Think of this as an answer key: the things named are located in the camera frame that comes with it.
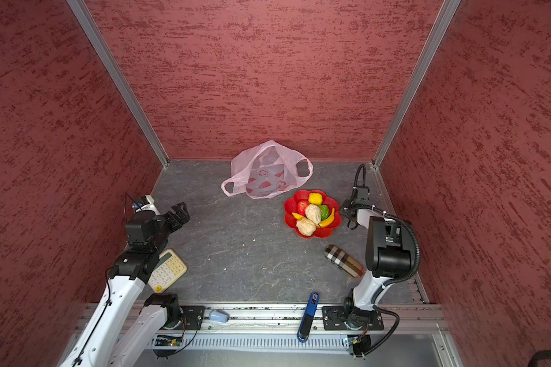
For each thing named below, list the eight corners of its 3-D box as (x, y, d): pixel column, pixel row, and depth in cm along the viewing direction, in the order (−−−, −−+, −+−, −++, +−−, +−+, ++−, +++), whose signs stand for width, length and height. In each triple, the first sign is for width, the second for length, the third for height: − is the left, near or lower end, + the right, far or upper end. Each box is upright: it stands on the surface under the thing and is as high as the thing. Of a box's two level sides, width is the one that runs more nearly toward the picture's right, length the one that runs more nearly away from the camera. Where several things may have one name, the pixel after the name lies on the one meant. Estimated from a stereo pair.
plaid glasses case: (321, 255, 90) (322, 252, 87) (329, 245, 93) (330, 241, 90) (356, 281, 84) (359, 279, 81) (364, 269, 87) (366, 266, 84)
